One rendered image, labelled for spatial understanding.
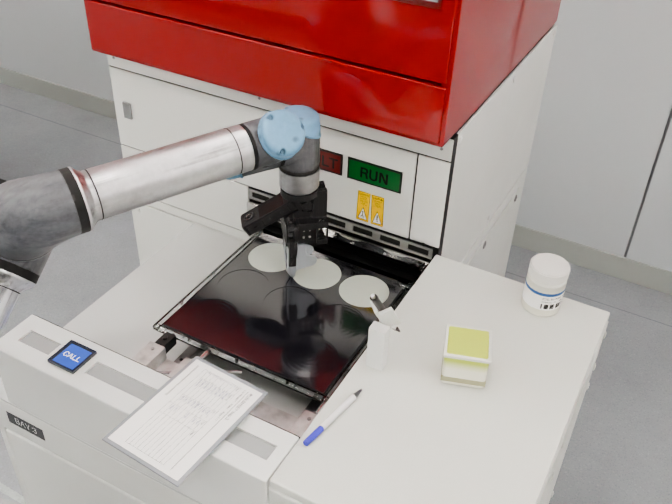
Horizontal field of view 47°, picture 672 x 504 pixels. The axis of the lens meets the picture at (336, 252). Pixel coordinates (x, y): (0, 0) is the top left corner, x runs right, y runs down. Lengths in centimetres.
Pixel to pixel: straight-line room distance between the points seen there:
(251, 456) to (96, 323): 58
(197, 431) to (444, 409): 38
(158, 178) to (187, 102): 59
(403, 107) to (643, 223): 188
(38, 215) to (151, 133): 75
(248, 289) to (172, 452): 47
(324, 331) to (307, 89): 45
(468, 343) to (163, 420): 49
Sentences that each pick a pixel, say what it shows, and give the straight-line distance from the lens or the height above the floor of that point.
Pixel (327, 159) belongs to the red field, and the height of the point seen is 110.
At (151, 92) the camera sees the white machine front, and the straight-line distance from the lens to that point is 176.
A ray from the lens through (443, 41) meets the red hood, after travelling 129.
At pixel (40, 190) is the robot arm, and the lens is 111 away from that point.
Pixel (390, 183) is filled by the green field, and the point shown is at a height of 109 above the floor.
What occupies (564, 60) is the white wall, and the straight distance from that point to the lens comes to 291.
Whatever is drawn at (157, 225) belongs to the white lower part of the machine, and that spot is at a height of 77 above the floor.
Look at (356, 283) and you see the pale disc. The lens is 155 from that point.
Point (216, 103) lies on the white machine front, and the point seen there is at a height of 116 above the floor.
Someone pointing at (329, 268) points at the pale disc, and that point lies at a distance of 158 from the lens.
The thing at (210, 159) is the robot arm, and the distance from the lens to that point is 116.
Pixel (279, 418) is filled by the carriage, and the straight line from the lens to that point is 132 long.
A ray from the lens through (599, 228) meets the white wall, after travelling 316.
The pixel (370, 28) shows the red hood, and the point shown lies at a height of 141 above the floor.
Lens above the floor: 187
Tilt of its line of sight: 37 degrees down
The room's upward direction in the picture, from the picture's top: 2 degrees clockwise
